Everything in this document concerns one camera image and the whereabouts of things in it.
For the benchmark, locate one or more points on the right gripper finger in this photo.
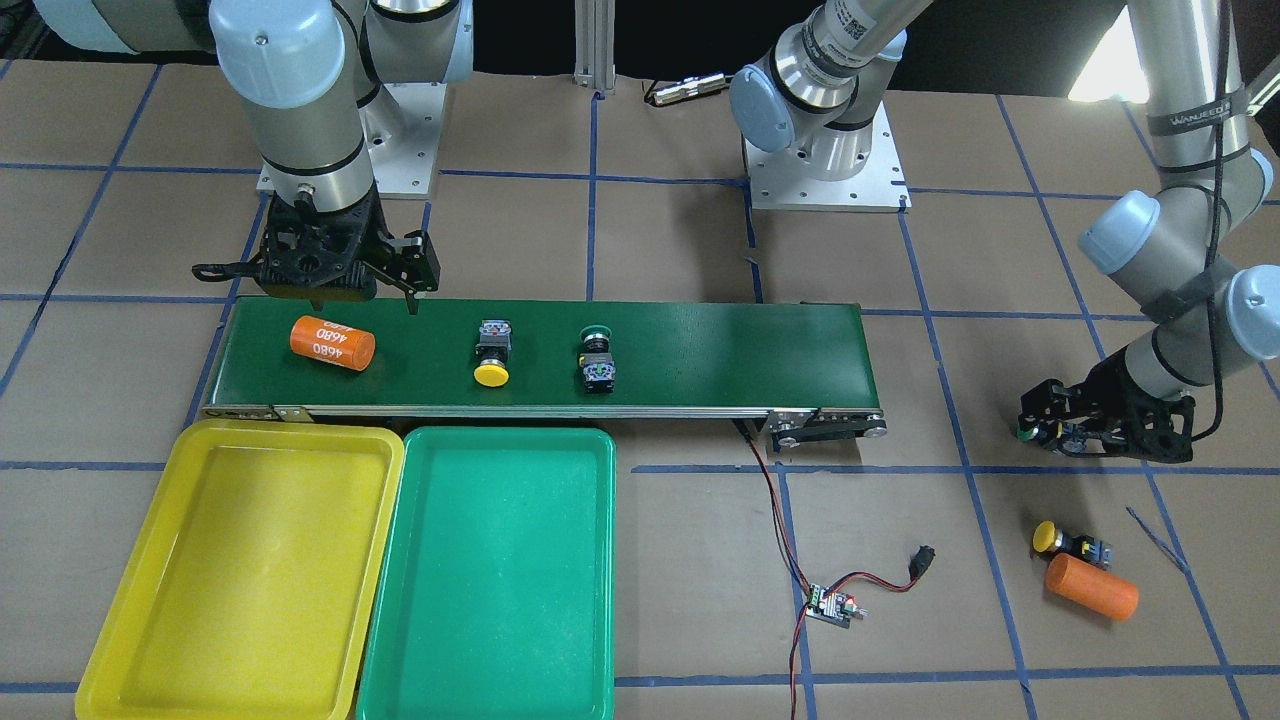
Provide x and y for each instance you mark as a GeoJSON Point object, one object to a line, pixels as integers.
{"type": "Point", "coordinates": [408, 263]}

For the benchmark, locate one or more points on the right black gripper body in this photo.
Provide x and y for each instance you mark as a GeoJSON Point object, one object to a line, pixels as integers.
{"type": "Point", "coordinates": [412, 262]}

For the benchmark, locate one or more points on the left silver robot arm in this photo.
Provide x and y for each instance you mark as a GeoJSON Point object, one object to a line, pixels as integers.
{"type": "Point", "coordinates": [827, 75]}

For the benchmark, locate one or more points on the small motor controller board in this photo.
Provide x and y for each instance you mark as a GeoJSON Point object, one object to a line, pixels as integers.
{"type": "Point", "coordinates": [833, 607]}

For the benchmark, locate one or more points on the yellow push button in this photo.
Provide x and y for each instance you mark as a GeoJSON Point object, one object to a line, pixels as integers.
{"type": "Point", "coordinates": [1049, 539]}
{"type": "Point", "coordinates": [492, 350]}

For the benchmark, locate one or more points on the plain orange cylinder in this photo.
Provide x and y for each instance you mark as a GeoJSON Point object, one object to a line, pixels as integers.
{"type": "Point", "coordinates": [1095, 589]}

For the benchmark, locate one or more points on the orange cylinder with 4680 print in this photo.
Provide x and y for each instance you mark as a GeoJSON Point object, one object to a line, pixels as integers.
{"type": "Point", "coordinates": [332, 343]}

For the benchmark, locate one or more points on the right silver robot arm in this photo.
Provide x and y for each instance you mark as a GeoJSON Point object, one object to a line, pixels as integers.
{"type": "Point", "coordinates": [318, 82]}

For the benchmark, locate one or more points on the aluminium frame post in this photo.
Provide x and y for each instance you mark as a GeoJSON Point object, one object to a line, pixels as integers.
{"type": "Point", "coordinates": [594, 45]}

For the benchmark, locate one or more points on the yellow plastic tray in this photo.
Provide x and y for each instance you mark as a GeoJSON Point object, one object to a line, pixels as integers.
{"type": "Point", "coordinates": [249, 590]}

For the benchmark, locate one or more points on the green push button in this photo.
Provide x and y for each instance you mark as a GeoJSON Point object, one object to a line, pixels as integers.
{"type": "Point", "coordinates": [1059, 437]}
{"type": "Point", "coordinates": [596, 362]}

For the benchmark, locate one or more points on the green plastic tray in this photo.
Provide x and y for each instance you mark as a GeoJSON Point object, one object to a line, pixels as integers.
{"type": "Point", "coordinates": [496, 596]}

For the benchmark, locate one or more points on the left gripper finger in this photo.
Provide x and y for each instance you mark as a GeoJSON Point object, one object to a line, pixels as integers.
{"type": "Point", "coordinates": [1049, 400]}

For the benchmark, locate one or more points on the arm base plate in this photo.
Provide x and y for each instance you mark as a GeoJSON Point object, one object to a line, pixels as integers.
{"type": "Point", "coordinates": [320, 146]}
{"type": "Point", "coordinates": [834, 171]}

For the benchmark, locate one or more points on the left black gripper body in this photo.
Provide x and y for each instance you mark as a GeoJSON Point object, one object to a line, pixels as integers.
{"type": "Point", "coordinates": [1103, 392]}

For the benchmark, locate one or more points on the green conveyor belt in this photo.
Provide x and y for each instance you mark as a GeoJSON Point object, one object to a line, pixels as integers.
{"type": "Point", "coordinates": [802, 370]}

